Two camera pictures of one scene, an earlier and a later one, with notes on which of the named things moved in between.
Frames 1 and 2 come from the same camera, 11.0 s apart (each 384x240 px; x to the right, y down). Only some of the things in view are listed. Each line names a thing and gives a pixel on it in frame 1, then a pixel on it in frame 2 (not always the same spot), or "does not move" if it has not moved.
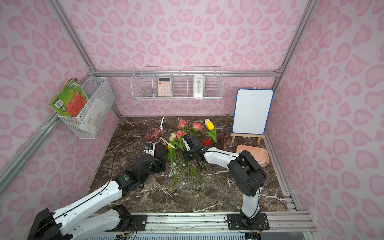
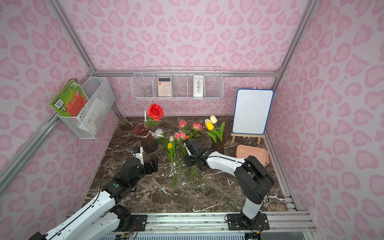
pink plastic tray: x=260 y=154 does not move
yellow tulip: x=210 y=126 does not move
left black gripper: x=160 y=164 to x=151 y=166
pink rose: x=179 y=133 does not move
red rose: x=207 y=142 to x=155 y=113
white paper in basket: x=94 y=116 does not move
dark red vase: x=154 y=135 to x=148 y=142
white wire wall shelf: x=181 y=82 does not move
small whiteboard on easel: x=251 y=113 does not move
